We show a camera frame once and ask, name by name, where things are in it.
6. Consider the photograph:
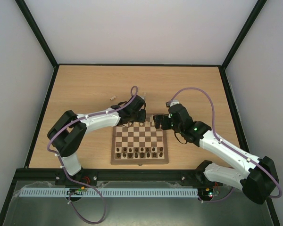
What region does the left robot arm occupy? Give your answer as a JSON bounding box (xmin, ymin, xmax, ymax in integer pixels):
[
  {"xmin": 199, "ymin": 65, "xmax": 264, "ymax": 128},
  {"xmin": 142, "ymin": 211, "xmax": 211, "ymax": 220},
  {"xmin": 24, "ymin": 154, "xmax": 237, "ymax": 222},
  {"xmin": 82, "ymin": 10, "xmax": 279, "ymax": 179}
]
[{"xmin": 47, "ymin": 95, "xmax": 146, "ymax": 176}]

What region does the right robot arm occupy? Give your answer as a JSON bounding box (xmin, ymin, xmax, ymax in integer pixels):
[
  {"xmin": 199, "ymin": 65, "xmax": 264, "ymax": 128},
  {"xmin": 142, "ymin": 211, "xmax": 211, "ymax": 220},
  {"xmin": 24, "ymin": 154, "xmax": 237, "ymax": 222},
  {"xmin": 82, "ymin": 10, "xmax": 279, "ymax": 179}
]
[{"xmin": 153, "ymin": 103, "xmax": 279, "ymax": 204}]

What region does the wooden chess board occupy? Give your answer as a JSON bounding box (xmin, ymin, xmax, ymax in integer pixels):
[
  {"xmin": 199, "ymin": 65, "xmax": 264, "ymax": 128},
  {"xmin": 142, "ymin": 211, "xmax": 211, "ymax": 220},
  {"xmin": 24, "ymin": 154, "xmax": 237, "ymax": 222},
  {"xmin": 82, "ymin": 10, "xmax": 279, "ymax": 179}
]
[{"xmin": 110, "ymin": 114, "xmax": 169, "ymax": 165}]

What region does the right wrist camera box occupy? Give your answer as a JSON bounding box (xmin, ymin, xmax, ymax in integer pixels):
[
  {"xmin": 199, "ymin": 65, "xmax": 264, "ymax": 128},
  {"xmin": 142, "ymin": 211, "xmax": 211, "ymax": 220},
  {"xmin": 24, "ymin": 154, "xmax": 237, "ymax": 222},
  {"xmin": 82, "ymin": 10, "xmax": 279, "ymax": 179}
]
[{"xmin": 166, "ymin": 100, "xmax": 180, "ymax": 108}]

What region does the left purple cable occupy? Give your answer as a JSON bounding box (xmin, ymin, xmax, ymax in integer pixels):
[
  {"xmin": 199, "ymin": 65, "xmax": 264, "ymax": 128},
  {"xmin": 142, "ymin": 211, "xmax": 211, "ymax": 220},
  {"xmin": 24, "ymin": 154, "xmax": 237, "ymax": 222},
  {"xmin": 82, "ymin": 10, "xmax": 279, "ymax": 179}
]
[{"xmin": 46, "ymin": 86, "xmax": 139, "ymax": 224}]

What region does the white slotted cable duct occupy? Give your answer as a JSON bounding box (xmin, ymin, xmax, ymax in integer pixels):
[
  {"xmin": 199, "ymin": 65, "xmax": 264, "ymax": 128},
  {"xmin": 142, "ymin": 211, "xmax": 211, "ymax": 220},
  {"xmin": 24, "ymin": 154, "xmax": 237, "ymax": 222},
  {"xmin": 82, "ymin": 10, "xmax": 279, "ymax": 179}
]
[{"xmin": 19, "ymin": 188, "xmax": 198, "ymax": 198}]

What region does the black aluminium rail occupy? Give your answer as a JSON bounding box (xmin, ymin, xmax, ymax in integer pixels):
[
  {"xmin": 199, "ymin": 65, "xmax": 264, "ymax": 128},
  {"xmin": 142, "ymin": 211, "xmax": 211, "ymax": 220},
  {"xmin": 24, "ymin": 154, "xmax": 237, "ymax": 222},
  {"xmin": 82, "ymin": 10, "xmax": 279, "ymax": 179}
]
[{"xmin": 14, "ymin": 168, "xmax": 214, "ymax": 185}]

